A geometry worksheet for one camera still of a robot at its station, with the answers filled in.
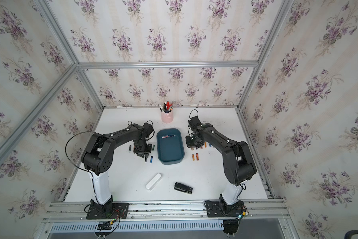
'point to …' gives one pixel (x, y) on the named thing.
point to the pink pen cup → (167, 115)
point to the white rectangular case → (154, 180)
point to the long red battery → (168, 136)
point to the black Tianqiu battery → (130, 148)
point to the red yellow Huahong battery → (197, 156)
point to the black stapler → (182, 187)
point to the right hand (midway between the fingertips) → (191, 145)
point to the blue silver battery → (151, 159)
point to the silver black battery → (145, 159)
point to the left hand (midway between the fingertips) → (149, 157)
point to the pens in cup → (166, 107)
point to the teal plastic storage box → (170, 146)
